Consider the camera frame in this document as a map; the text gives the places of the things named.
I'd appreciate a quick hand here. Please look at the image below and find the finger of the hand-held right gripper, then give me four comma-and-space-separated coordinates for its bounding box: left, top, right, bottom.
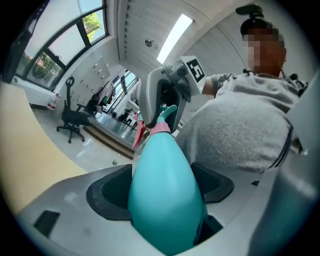
138, 66, 166, 129
170, 82, 192, 131

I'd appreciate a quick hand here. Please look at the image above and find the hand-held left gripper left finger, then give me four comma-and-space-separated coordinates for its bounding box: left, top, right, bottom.
15, 163, 161, 256

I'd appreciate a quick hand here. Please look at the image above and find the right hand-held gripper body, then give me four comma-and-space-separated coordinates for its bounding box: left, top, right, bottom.
161, 55, 207, 104

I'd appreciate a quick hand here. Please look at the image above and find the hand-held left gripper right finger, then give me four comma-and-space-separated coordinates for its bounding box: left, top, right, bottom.
174, 161, 282, 256

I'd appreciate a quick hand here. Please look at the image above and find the teal spray bottle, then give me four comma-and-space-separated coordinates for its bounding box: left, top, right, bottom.
127, 129, 209, 256

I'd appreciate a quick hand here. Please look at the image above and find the person's right forearm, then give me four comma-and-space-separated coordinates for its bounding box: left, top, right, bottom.
202, 79, 221, 98

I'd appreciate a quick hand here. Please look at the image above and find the ceiling light panel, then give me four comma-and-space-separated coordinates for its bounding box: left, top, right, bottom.
156, 13, 195, 65

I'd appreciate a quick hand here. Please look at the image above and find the person's grey shirt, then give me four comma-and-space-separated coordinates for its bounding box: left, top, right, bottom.
174, 71, 310, 173

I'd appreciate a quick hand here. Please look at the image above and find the white locker cabinet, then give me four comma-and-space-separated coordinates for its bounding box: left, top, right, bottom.
69, 57, 111, 101

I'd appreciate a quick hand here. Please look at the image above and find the person's head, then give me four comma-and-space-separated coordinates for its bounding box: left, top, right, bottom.
240, 18, 287, 77

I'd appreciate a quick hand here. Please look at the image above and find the black office chair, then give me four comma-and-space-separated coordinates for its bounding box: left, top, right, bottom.
56, 76, 92, 144

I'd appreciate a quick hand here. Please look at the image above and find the clear water jug red label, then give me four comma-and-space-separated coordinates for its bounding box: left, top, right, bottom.
47, 92, 61, 111

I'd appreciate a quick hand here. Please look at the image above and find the black framed window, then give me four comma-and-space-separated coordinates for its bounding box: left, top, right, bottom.
4, 0, 108, 86

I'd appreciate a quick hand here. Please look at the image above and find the black cable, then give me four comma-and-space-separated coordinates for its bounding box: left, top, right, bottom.
259, 124, 295, 175

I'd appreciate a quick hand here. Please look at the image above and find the black head-mounted camera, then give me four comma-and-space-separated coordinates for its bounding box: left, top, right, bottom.
235, 4, 265, 21

